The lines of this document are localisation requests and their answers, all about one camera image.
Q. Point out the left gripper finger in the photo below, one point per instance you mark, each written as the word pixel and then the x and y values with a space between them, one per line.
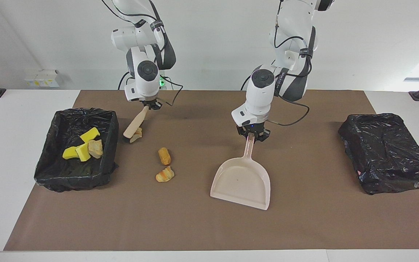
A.
pixel 246 135
pixel 260 138

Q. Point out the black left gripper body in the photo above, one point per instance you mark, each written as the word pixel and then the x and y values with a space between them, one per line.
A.
pixel 253 128

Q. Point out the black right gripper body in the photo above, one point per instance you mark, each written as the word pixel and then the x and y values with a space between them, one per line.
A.
pixel 154 103

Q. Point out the beige brush black bristles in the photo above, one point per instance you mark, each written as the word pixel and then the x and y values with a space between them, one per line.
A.
pixel 136 122

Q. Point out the orange striped bread piece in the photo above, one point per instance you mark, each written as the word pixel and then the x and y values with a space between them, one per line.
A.
pixel 164 175
pixel 138 135

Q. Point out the beige plastic dustpan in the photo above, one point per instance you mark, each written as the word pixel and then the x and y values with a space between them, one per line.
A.
pixel 240 182

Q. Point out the brown bread roll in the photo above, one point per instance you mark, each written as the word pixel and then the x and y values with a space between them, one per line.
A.
pixel 164 156

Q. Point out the pale beige foam chunk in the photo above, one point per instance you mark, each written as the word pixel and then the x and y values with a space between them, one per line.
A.
pixel 95 148

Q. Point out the yellow green sponge piece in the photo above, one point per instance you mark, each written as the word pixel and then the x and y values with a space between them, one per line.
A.
pixel 70 153

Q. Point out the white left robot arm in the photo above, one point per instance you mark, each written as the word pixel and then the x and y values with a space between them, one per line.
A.
pixel 262 91

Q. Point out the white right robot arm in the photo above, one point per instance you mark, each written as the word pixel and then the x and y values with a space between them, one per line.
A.
pixel 144 76

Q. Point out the black bagged bin pink spot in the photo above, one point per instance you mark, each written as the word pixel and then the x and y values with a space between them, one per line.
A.
pixel 387 153

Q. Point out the brown table mat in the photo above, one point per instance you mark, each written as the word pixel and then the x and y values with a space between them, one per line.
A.
pixel 195 225

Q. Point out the white box yellow label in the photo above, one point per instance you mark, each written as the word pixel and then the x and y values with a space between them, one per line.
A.
pixel 52 78
pixel 41 80
pixel 30 81

